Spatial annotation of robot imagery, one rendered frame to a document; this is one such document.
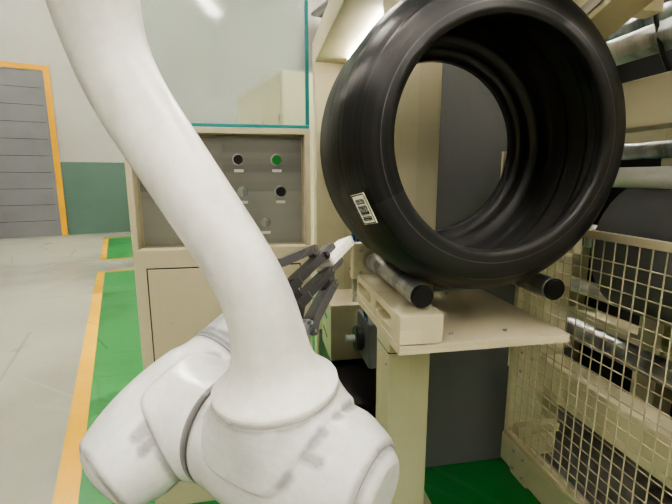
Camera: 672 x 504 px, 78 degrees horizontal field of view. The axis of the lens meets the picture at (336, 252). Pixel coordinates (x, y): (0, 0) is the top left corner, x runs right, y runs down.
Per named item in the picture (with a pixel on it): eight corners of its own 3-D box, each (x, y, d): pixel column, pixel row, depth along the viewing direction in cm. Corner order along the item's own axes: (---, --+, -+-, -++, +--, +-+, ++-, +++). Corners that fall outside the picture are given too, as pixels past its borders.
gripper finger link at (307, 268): (270, 305, 57) (264, 297, 57) (314, 261, 65) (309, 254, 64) (288, 301, 54) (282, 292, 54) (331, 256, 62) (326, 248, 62)
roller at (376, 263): (367, 251, 111) (383, 253, 112) (364, 267, 112) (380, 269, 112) (414, 284, 77) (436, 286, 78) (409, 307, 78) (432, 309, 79)
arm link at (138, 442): (207, 388, 53) (285, 418, 46) (96, 500, 42) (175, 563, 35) (172, 321, 48) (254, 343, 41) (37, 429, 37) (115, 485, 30)
